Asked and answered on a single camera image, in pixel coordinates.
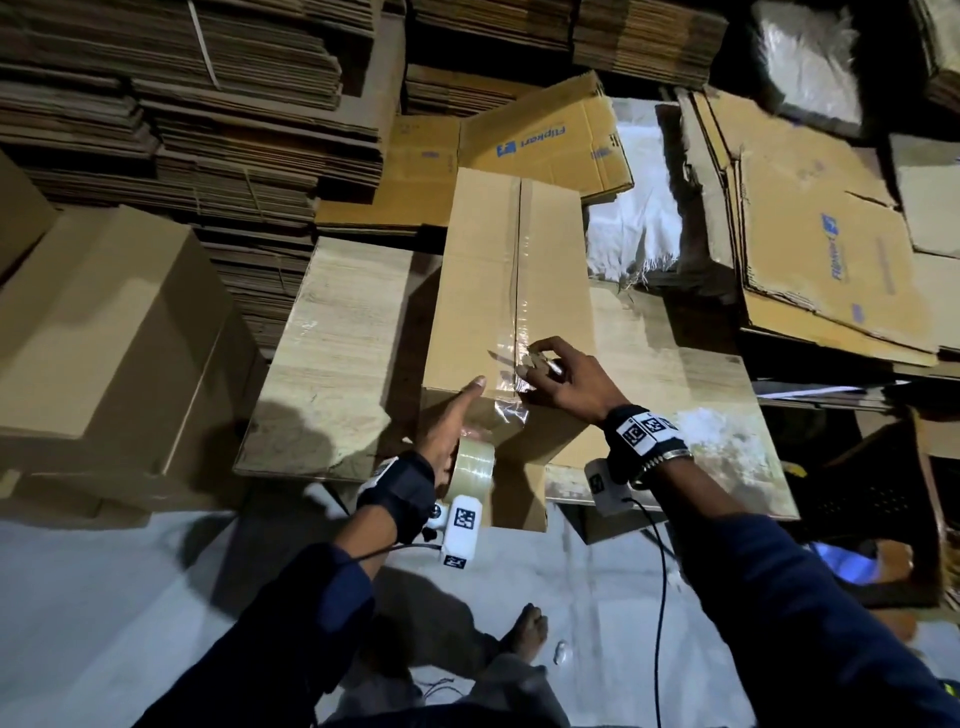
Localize person's left hand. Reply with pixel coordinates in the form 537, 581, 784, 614
412, 375, 489, 489

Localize person's right hand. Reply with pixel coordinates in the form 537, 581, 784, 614
522, 334, 632, 426

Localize clear tape roll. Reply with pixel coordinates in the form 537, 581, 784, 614
447, 435, 500, 504

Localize brown cardboard box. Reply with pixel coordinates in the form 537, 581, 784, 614
417, 166, 602, 534
0, 205, 269, 515
0, 150, 62, 284

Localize person's left forearm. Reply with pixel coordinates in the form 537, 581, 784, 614
135, 510, 399, 728

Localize person's right forearm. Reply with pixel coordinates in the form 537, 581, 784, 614
645, 465, 960, 728

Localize person's bare foot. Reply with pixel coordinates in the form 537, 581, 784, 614
502, 603, 552, 665

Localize person's trouser leg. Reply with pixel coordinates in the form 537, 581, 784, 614
322, 630, 572, 728

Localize pile of brown cartons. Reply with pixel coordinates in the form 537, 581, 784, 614
675, 85, 960, 369

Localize stacks of flat cardboard bundles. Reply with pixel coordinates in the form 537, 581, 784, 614
0, 0, 732, 362

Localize plywood work board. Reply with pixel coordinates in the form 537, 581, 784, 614
235, 235, 801, 522

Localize white plastic sack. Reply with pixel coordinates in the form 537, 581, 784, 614
585, 97, 707, 287

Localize yellow carton with blue print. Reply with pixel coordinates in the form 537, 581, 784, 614
457, 70, 636, 204

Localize brown flat carton blue print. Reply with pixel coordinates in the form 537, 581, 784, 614
738, 150, 939, 354

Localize blue glowing device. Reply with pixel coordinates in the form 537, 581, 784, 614
810, 543, 887, 587

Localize clear plastic sheet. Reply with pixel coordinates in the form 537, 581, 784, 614
750, 0, 867, 140

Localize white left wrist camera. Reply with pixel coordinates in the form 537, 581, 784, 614
439, 492, 488, 572

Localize silver bracelet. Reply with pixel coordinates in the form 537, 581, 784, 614
633, 445, 696, 489

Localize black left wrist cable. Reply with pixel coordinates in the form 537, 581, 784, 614
322, 483, 444, 566

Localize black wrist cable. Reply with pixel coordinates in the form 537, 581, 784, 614
637, 502, 672, 728
322, 483, 444, 566

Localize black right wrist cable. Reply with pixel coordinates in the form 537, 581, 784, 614
637, 502, 672, 728

